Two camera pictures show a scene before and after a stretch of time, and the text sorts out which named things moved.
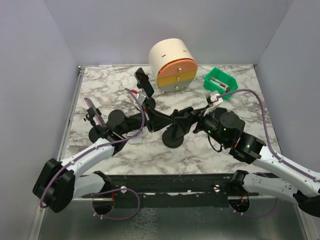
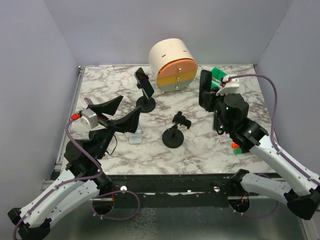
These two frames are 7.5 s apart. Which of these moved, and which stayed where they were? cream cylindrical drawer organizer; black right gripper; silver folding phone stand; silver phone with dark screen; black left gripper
Moved: black right gripper; black left gripper
Stayed: cream cylindrical drawer organizer; silver phone with dark screen; silver folding phone stand
